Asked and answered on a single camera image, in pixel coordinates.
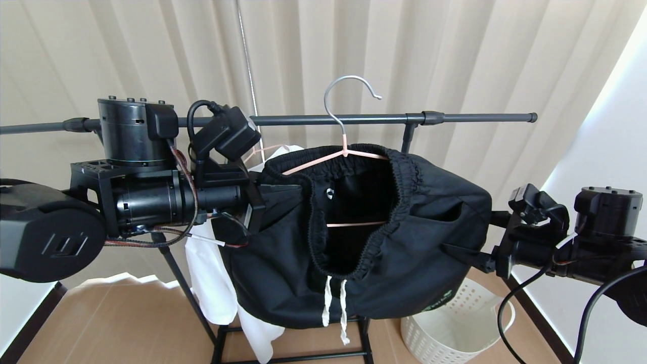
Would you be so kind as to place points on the white laundry basket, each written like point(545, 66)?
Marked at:
point(455, 328)

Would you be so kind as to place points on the white shirt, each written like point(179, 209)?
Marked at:
point(212, 283)

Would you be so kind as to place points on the beige curtain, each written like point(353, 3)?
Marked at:
point(429, 50)

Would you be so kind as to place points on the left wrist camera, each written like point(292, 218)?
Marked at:
point(232, 136)

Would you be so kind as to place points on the pink clothes hanger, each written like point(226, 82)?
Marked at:
point(344, 144)
point(263, 150)

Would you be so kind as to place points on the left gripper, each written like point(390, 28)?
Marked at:
point(252, 202)

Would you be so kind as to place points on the black shorts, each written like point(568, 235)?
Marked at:
point(429, 227)

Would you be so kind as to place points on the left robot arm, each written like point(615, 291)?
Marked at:
point(136, 136)

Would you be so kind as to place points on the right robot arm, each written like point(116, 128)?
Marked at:
point(606, 212)

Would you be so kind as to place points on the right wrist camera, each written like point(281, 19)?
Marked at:
point(536, 207)

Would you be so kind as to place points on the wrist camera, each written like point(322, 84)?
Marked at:
point(232, 136)
point(536, 207)

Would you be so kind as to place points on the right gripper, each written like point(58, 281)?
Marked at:
point(530, 253)

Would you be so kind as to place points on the black clothes rack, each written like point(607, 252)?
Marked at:
point(455, 118)

